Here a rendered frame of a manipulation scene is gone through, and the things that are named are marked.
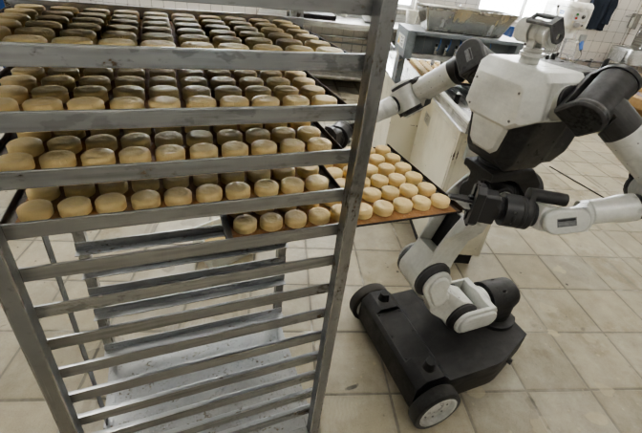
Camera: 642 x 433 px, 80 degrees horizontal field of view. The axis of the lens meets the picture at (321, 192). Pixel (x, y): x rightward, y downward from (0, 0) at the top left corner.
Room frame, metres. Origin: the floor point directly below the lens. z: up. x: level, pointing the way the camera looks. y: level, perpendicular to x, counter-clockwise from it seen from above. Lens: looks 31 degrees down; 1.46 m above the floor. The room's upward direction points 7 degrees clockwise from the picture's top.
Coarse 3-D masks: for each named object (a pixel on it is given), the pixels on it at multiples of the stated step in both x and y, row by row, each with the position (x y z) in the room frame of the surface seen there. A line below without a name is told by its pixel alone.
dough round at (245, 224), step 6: (240, 216) 0.67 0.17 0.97; (246, 216) 0.68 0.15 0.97; (252, 216) 0.68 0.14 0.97; (234, 222) 0.65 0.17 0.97; (240, 222) 0.65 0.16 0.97; (246, 222) 0.66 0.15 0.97; (252, 222) 0.66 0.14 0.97; (234, 228) 0.64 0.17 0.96; (240, 228) 0.64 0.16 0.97; (246, 228) 0.64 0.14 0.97; (252, 228) 0.65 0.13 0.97
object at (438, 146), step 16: (464, 96) 2.44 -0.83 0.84; (432, 112) 2.24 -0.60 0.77; (464, 112) 2.09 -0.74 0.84; (432, 128) 2.17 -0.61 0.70; (448, 128) 1.93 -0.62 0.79; (416, 144) 2.39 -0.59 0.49; (432, 144) 2.10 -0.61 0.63; (448, 144) 1.87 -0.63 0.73; (464, 144) 1.78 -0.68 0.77; (416, 160) 2.31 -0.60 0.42; (432, 160) 2.03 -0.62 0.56; (448, 160) 1.81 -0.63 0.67; (432, 176) 1.96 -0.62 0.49; (448, 176) 1.78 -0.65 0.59; (416, 224) 2.00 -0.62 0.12; (480, 240) 1.79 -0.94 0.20; (464, 256) 1.82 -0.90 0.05
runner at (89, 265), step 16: (336, 224) 0.69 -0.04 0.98; (224, 240) 0.59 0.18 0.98; (240, 240) 0.60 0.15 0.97; (256, 240) 0.61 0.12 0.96; (272, 240) 0.63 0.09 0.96; (288, 240) 0.64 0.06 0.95; (112, 256) 0.50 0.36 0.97; (128, 256) 0.51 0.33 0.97; (144, 256) 0.53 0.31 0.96; (160, 256) 0.54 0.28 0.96; (176, 256) 0.55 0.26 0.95; (192, 256) 0.56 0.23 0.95; (32, 272) 0.45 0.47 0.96; (48, 272) 0.46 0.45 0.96; (64, 272) 0.47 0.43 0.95; (80, 272) 0.48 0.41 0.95
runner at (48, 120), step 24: (0, 120) 0.47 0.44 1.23; (24, 120) 0.48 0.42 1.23; (48, 120) 0.49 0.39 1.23; (72, 120) 0.50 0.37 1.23; (96, 120) 0.51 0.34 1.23; (120, 120) 0.53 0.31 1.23; (144, 120) 0.54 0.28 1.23; (168, 120) 0.55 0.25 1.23; (192, 120) 0.57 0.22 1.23; (216, 120) 0.58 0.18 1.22; (240, 120) 0.60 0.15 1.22; (264, 120) 0.62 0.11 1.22; (288, 120) 0.63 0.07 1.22; (312, 120) 0.65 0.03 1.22; (336, 120) 0.67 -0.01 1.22
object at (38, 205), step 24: (288, 168) 0.76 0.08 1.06; (312, 168) 0.77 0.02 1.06; (48, 192) 0.56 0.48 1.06; (72, 192) 0.57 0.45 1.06; (96, 192) 0.60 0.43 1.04; (120, 192) 0.60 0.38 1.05; (144, 192) 0.59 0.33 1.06; (168, 192) 0.60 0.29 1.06; (192, 192) 0.64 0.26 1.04; (216, 192) 0.62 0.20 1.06; (240, 192) 0.63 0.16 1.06; (264, 192) 0.65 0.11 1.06; (288, 192) 0.68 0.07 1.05; (24, 216) 0.49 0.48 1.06; (48, 216) 0.50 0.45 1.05; (72, 216) 0.51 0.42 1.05
